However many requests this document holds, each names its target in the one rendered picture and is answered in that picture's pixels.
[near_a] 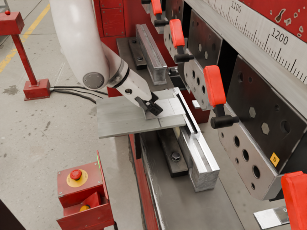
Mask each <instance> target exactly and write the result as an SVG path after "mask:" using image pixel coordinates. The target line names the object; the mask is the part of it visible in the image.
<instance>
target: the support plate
mask: <svg viewBox="0 0 307 230"><path fill-rule="evenodd" d="M153 93H154V94H155V95H157V96H158V98H159V99H158V100H163V99H171V98H174V97H173V95H172V93H171V90H163V91H156V92H153ZM96 108H97V123H98V137H99V139H103V138H109V137H115V136H123V135H129V134H135V133H141V132H147V131H155V130H161V129H167V128H173V127H178V126H185V125H186V122H185V120H184V118H183V116H182V115H174V116H168V117H162V118H161V119H160V118H159V119H160V120H159V121H160V123H161V126H162V127H160V125H159V121H158V119H157V118H156V119H150V120H145V117H144V113H143V109H142V107H138V106H136V105H135V104H134V103H132V102H131V101H130V100H128V99H127V98H126V97H125V96H117V97H110V98H103V99H96Z"/></svg>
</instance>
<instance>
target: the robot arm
mask: <svg viewBox="0 0 307 230"><path fill-rule="evenodd" d="M48 1H49V4H50V8H51V13H52V18H53V23H54V27H55V31H56V34H57V37H58V40H59V43H60V46H61V48H60V51H61V53H62V54H63V55H64V56H65V57H66V59H67V61H68V63H69V65H70V67H71V69H72V71H73V73H74V75H75V77H76V78H77V80H78V81H79V82H80V84H81V85H82V86H84V87H85V88H87V89H89V90H100V89H102V88H104V87H105V86H107V87H109V88H113V89H115V88H116V89H117V90H118V91H119V92H120V93H121V94H123V95H124V96H125V97H126V98H127V99H128V100H130V101H131V102H132V103H134V104H135V105H136V106H138V107H142V108H143V109H144V110H145V111H150V112H151V113H152V114H154V115H155V116H157V115H158V114H160V113H161V112H162V111H163V109H162V108H161V107H160V106H159V105H157V104H156V103H155V104H154V102H155V101H156V100H158V99H159V98H158V96H157V95H155V94H154V93H153V92H152V91H150V89H149V87H148V84H147V82H146V81H145V80H144V79H143V78H142V77H140V76H139V75H138V74H137V73H135V72H134V71H132V70H131V69H130V68H129V67H128V64H127V63H126V62H125V61H124V60H123V59H121V58H120V57H119V56H118V55H117V54H116V53H114V52H113V51H112V50H111V49H110V48H109V47H108V46H107V45H105V44H104V43H103V42H102V41H101V39H100V35H99V32H98V28H97V23H96V19H95V14H94V9H93V5H92V0H48ZM143 100H144V101H143ZM147 102H149V103H150V104H149V105H146V103H147Z"/></svg>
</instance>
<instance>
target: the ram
mask: <svg viewBox="0 0 307 230"><path fill-rule="evenodd" d="M184 1H185V2H186V3H187V4H188V5H189V6H190V7H191V8H193V9H194V10H195V11H196V12H197V13H198V14H199V15H200V16H201V17H202V18H203V19H204V20H205V21H206V22H207V23H208V24H209V25H210V26H211V27H212V28H213V29H214V30H215V31H216V32H217V33H218V34H219V35H220V36H221V37H222V38H224V39H225V40H226V41H227V42H228V43H229V44H230V45H231V46H232V47H233V48H234V49H235V50H236V51H237V52H238V53H239V54H240V55H241V56H242V57H243V58H244V59H245V60H246V61H247V62H248V63H249V64H250V65H251V66H252V67H253V68H255V69H256V70H257V71H258V72H259V73H260V74H261V75H262V76H263V77H264V78H265V79H266V80H267V81H268V82H269V83H270V84H271V85H272V86H273V87H274V88H275V89H276V90H277V91H278V92H279V93H280V94H281V95H282V96H283V97H284V98H285V99H287V100H288V101H289V102H290V103H291V104H292V105H293V106H294V107H295V108H296V109H297V110H298V111H299V112H300V113H301V114H302V115H303V116H304V117H305V118H306V119H307V85H306V84H304V83H303V82H302V81H301V80H300V79H299V78H297V77H296V76H295V75H294V74H292V73H291V72H290V71H289V70H287V69H286V68H285V67H284V66H282V65H281V64H280V63H279V62H278V61H276V60H275V59H274V58H273V57H272V56H271V55H269V54H268V53H267V52H266V51H264V50H263V49H262V48H261V47H259V46H258V45H257V44H256V43H254V42H253V41H252V40H251V39H249V38H248V37H247V36H246V35H245V34H243V33H242V32H241V31H240V30H239V29H238V28H236V27H235V26H234V25H233V24H231V23H230V22H229V21H228V20H226V19H225V18H224V17H223V16H221V15H220V14H219V13H218V12H216V11H215V10H214V9H213V8H211V7H210V6H209V5H208V4H207V3H206V2H204V1H203V0H184ZM237 1H238V2H240V3H242V4H243V5H245V6H246V7H248V8H249V9H251V10H253V11H254V12H256V13H257V14H259V15H260V16H262V17H263V18H265V19H267V20H268V21H270V22H271V23H273V24H275V25H276V26H278V27H279V28H281V29H282V30H284V31H286V32H287V33H289V34H290V35H292V36H293V37H295V38H296V39H298V40H299V41H301V42H303V43H304V44H306V45H307V0H237Z"/></svg>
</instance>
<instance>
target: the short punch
mask: <svg viewBox="0 0 307 230"><path fill-rule="evenodd" d="M177 70H178V72H179V74H180V78H181V79H182V81H183V83H184V85H185V87H186V88H187V90H188V92H189V93H190V91H191V90H190V88H189V86H188V85H187V83H186V81H185V75H184V64H183V63H178V67H177Z"/></svg>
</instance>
